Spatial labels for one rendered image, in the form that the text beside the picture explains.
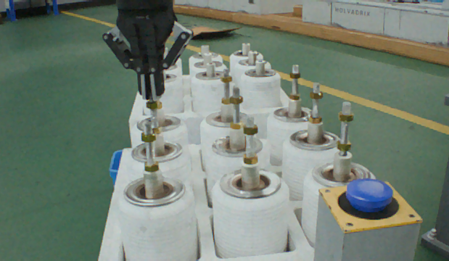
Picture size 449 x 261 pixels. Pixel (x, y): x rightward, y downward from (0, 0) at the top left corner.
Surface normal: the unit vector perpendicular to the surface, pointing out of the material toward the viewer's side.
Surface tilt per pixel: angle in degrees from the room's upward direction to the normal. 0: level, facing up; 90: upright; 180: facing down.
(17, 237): 0
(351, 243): 90
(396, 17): 90
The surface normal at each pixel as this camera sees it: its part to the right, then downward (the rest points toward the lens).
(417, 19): -0.85, 0.22
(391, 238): 0.11, 0.36
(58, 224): -0.04, -0.93
